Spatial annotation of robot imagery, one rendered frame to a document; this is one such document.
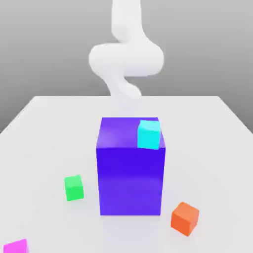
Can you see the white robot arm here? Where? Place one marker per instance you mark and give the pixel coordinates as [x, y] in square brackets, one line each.
[126, 59]

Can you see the small cyan cube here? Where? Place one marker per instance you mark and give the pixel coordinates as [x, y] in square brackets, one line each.
[148, 136]

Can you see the small green cube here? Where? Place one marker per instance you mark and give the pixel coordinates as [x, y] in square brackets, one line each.
[74, 188]

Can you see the small orange cube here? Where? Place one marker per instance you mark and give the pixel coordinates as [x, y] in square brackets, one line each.
[182, 219]

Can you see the small magenta cube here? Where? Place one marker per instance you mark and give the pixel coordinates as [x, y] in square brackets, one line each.
[15, 247]

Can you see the large purple box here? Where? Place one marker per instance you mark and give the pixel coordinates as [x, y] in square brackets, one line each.
[130, 177]

